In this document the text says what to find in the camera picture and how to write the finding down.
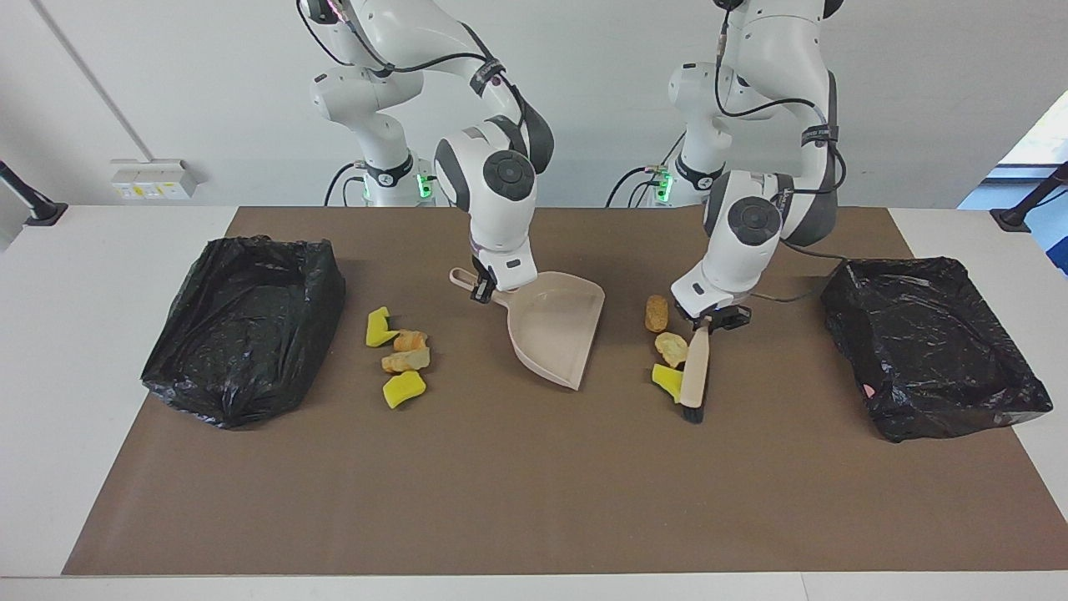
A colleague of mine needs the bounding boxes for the beige hand brush black bristles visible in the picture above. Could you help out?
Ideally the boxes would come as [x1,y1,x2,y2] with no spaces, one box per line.
[678,321,713,424]

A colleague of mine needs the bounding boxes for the beige plastic dustpan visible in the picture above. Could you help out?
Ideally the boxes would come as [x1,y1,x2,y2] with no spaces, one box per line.
[449,267,607,391]

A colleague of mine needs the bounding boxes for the grey-beige bread chunk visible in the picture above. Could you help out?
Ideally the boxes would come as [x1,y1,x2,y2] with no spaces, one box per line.
[380,346,432,374]

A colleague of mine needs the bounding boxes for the yellow green sponge piece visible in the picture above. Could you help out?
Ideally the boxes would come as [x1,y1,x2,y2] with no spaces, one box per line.
[365,306,401,348]

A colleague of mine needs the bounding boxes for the black bag bin pink spot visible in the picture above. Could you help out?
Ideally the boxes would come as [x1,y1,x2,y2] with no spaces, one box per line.
[820,256,1054,444]

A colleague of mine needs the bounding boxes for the black bag lined bin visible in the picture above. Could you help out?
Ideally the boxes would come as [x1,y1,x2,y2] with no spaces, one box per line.
[140,235,347,431]

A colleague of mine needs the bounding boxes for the brown table mat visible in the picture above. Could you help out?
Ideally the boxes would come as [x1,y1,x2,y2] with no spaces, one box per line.
[63,206,1068,577]

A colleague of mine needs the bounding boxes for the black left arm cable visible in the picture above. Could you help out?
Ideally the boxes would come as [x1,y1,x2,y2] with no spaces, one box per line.
[713,0,850,303]

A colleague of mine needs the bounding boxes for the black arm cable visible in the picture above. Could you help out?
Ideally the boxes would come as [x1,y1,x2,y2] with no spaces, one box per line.
[713,0,850,303]
[296,0,535,134]

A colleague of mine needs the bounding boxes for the black left base cables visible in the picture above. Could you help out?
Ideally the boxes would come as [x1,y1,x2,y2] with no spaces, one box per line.
[607,163,668,210]

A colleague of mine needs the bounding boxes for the black base cables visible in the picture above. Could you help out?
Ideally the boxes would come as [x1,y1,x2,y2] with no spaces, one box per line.
[607,163,668,210]
[324,163,451,207]

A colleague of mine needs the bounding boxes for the black right base cables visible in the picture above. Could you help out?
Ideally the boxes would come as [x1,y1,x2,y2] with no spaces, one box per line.
[324,163,451,207]

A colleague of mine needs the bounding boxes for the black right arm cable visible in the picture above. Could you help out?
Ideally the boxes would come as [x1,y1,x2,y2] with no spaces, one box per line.
[296,0,535,134]

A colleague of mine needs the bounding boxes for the black camera stand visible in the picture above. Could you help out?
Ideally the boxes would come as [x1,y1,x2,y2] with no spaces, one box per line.
[990,161,1068,233]
[0,160,69,227]

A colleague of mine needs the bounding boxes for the white wall socket box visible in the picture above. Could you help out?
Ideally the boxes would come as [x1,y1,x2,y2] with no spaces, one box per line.
[110,159,207,201]

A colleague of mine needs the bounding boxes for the white wall cable conduit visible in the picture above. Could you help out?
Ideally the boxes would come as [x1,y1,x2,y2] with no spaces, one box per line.
[32,0,155,161]

